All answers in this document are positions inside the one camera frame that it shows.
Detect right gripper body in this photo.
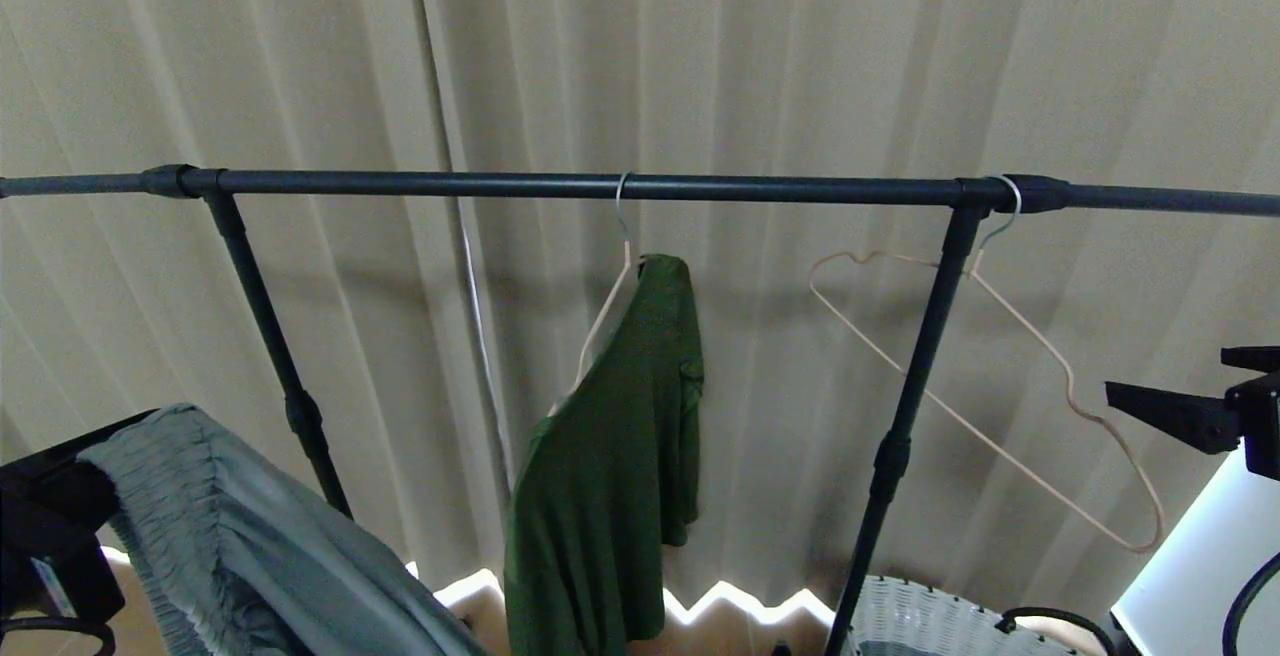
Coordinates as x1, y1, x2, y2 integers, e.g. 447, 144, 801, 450
1225, 371, 1280, 483

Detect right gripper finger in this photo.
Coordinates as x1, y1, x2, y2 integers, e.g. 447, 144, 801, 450
1105, 381, 1243, 455
1220, 346, 1280, 374

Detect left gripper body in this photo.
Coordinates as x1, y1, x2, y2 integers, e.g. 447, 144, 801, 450
0, 411, 161, 627

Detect pink clothes hanger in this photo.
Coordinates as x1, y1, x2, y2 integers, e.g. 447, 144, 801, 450
808, 174, 1167, 555
546, 172, 641, 419

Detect pale grey shorts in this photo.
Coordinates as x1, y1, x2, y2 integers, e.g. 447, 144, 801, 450
78, 403, 491, 656

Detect green long-sleeved shirt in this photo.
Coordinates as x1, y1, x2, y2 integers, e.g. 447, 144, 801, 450
503, 254, 706, 656

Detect white laundry basket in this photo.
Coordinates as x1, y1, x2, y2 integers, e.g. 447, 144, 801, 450
845, 576, 1111, 656

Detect black clothes rack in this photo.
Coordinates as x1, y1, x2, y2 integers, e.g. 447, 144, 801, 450
0, 164, 1280, 656

